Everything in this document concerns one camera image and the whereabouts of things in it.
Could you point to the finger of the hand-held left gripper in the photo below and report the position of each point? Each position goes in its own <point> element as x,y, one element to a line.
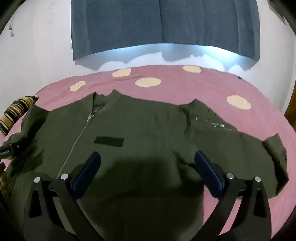
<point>16,147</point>

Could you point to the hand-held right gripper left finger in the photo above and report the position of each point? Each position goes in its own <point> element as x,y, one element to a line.
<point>89,169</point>

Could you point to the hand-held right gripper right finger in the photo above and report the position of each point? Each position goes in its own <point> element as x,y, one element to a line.
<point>208,169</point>

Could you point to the olive green jacket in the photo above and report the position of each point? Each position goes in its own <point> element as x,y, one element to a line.
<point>138,120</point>

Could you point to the striped brown pillow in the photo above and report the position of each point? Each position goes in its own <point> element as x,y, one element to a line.
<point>16,111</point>

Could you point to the pink dotted bedsheet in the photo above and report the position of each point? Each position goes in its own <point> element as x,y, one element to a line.
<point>185,85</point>

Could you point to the blue curtain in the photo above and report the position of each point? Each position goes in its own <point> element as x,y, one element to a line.
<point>138,23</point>

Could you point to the brown wooden door frame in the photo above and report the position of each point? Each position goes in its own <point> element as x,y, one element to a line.
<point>291,113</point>

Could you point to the wall picture frame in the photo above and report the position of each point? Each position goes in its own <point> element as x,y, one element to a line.
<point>278,10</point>

